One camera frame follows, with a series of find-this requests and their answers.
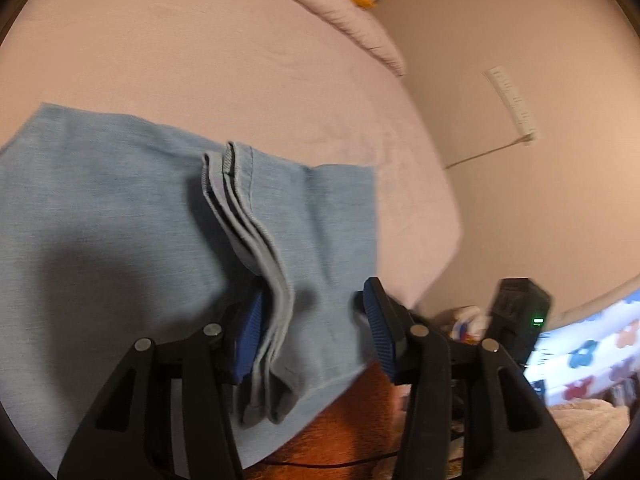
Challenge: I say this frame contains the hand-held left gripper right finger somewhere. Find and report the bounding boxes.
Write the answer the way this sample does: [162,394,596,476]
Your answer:
[352,277,585,480]

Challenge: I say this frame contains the black cable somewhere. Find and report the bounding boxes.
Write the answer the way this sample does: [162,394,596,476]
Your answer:
[265,452,401,470]

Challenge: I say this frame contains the white power strip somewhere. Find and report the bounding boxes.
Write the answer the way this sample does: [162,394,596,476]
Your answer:
[482,65,540,147]

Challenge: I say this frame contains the printed white blanket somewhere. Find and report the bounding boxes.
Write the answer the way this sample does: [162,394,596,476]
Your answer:
[525,297,640,401]

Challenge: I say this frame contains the colourful small toy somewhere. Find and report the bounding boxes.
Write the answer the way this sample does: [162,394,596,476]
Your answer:
[447,305,493,343]

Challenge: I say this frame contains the beige fluffy towel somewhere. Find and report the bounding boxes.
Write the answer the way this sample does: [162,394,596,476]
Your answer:
[547,397,631,476]

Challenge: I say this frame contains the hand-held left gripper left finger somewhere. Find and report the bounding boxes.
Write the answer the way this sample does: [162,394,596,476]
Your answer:
[57,290,267,480]

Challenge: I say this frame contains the pale purple duvet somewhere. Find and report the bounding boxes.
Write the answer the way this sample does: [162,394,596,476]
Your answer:
[220,0,406,77]

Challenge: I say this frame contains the thin wall cable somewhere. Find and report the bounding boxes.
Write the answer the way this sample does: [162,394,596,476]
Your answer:
[442,137,526,171]

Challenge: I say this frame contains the light blue denim pants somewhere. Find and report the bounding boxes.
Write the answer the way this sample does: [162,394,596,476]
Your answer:
[0,102,381,476]

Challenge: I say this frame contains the orange brown cloth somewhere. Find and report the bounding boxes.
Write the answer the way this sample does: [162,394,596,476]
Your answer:
[245,362,416,480]

